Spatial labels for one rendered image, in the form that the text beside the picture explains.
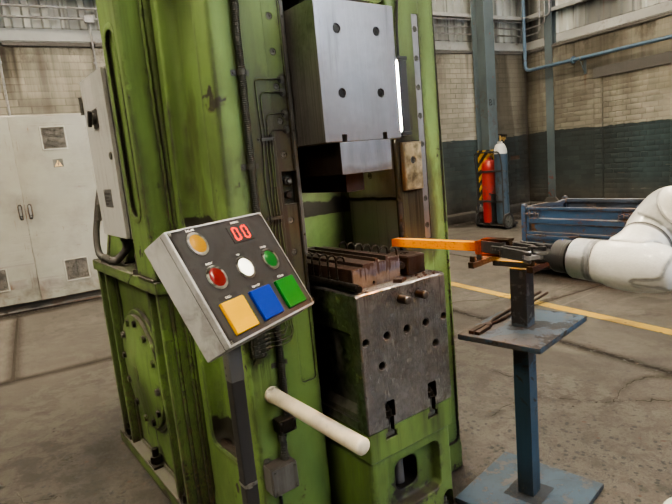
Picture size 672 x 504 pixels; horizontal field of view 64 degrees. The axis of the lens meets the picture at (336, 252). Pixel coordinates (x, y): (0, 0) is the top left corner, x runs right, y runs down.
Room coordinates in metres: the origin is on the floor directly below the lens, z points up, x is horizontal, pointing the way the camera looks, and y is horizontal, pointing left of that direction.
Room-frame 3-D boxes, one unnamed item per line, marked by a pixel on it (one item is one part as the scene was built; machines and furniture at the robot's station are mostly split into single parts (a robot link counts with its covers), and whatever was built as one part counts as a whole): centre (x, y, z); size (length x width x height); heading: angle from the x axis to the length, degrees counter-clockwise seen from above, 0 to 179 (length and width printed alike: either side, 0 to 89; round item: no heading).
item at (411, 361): (1.88, -0.04, 0.69); 0.56 x 0.38 x 0.45; 36
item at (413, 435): (1.88, -0.04, 0.23); 0.55 x 0.37 x 0.47; 36
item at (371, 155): (1.84, 0.00, 1.32); 0.42 x 0.20 x 0.10; 36
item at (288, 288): (1.30, 0.12, 1.01); 0.07 x 0.05 x 0.07; 151
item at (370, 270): (1.84, 0.00, 0.96); 0.42 x 0.20 x 0.09; 36
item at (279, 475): (1.55, 0.24, 0.36); 0.09 x 0.07 x 0.12; 126
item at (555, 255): (1.20, -0.49, 1.06); 0.09 x 0.08 x 0.07; 36
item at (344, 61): (1.86, -0.03, 1.56); 0.42 x 0.39 x 0.40; 36
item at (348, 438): (1.39, 0.10, 0.62); 0.44 x 0.05 x 0.05; 36
